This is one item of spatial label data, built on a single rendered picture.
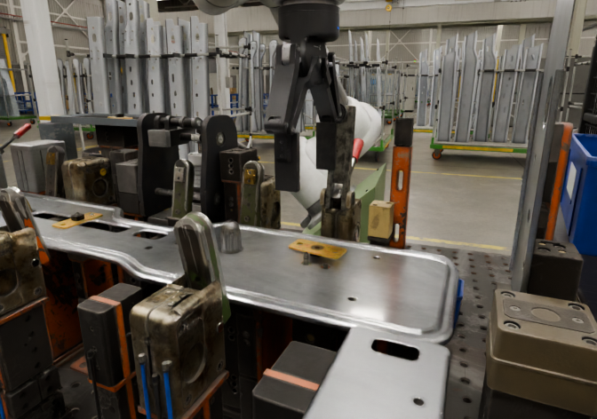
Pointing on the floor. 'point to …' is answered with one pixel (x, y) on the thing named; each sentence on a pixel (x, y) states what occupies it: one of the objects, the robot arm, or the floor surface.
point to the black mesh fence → (590, 97)
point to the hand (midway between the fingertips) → (308, 170)
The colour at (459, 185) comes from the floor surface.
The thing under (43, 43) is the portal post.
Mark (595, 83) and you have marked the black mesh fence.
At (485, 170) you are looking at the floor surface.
